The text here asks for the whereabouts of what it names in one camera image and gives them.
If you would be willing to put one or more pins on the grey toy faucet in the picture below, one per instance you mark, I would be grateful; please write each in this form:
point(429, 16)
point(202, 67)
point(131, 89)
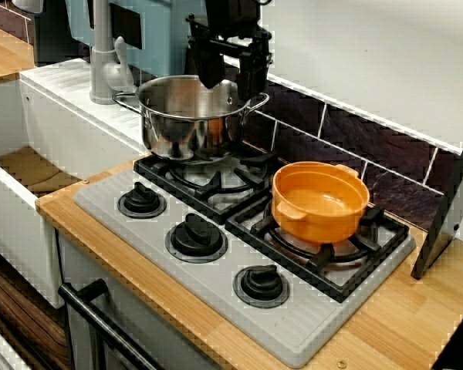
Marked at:
point(100, 58)

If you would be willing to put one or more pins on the white toy oven door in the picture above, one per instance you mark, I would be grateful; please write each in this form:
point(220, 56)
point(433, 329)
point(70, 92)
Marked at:
point(146, 320)

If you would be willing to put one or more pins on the black rectangular plate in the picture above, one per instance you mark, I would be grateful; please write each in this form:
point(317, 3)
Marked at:
point(127, 29)

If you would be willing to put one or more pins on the stainless steel pot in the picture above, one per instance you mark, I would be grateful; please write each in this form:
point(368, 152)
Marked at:
point(185, 138)

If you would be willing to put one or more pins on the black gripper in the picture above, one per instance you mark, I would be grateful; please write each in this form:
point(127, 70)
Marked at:
point(231, 19)

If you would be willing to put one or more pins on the black stove knob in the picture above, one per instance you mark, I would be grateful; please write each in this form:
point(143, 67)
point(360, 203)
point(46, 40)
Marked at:
point(197, 237)
point(140, 200)
point(260, 285)

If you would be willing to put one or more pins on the grey stove top plate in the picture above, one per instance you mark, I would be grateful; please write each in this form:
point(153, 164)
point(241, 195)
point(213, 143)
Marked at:
point(200, 277)

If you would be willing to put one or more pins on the white rounded object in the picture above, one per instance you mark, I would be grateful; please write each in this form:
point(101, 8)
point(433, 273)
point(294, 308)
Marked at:
point(27, 4)

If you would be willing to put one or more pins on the white sink basin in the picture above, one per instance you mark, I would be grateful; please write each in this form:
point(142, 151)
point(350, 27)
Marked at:
point(61, 127)

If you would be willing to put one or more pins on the dark grey side panel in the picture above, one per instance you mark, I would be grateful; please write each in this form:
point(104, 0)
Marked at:
point(447, 212)

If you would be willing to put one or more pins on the black burner grate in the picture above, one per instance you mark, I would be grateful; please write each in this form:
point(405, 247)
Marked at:
point(210, 187)
point(323, 257)

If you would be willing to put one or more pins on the orange plastic pot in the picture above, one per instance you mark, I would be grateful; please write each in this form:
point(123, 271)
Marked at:
point(312, 227)

